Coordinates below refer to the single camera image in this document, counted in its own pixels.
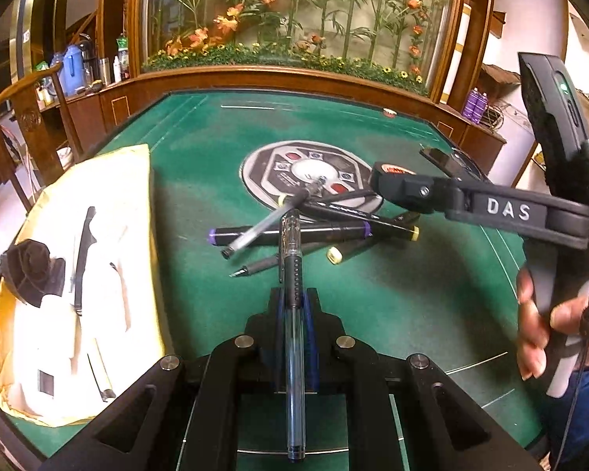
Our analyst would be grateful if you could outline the long white brush pen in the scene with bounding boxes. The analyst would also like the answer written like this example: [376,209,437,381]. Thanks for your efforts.
[82,263,130,403]

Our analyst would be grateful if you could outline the yellow capped black marker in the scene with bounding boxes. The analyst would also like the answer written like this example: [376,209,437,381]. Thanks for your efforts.
[299,199,420,241]

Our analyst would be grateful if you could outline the black electrical tape roll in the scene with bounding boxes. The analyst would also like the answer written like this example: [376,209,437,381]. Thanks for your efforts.
[371,162,415,179]

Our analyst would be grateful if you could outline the yellow black mechanical pencil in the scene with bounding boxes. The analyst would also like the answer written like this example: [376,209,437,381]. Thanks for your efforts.
[71,205,99,373]

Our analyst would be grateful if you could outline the clear barrel gel pen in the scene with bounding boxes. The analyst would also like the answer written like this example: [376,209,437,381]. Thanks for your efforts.
[280,210,306,462]

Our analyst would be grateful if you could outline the black fineliner pen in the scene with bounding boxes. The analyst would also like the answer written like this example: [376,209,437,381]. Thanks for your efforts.
[230,243,327,277]

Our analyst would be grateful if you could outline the purple capped black marker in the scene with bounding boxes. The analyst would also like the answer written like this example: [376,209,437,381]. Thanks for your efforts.
[206,221,372,247]

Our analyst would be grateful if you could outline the blue sleeve forearm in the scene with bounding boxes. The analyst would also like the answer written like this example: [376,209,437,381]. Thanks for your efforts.
[543,366,589,470]

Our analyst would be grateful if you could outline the person's right hand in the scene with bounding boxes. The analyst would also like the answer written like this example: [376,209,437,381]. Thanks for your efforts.
[516,267,589,381]

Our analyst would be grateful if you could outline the eyeglasses by phone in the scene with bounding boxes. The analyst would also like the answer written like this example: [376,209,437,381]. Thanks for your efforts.
[451,148,488,182]

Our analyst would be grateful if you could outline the black smartphone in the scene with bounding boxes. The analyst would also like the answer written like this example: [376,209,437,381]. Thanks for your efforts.
[419,147,471,180]

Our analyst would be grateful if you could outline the yellow open storage box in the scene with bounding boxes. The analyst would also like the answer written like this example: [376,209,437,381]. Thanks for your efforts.
[0,145,167,427]

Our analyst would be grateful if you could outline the purple bottles on shelf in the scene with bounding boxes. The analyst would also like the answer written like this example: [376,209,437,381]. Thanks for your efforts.
[462,87,488,123]

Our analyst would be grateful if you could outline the clear silver tip pen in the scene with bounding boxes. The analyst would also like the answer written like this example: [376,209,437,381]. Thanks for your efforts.
[221,175,326,259]

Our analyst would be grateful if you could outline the slim black ballpoint pen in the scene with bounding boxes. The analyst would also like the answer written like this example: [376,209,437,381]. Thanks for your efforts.
[315,189,377,202]

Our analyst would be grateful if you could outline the red white mahjong tile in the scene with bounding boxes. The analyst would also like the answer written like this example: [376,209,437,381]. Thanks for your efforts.
[383,108,398,118]

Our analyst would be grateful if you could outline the black folded item in box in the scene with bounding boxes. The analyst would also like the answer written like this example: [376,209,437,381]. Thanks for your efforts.
[0,239,66,309]

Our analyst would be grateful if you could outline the round dice control panel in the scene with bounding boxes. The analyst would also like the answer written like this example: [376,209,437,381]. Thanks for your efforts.
[239,141,371,208]

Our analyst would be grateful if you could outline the artificial flower planter display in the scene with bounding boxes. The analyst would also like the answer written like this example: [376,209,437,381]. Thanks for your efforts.
[142,0,452,95]

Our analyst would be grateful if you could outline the wooden chair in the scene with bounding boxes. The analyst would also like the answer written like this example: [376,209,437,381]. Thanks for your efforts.
[0,61,84,212]

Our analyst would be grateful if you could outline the blue water kettle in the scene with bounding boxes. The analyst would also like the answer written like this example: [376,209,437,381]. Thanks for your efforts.
[51,45,86,97]

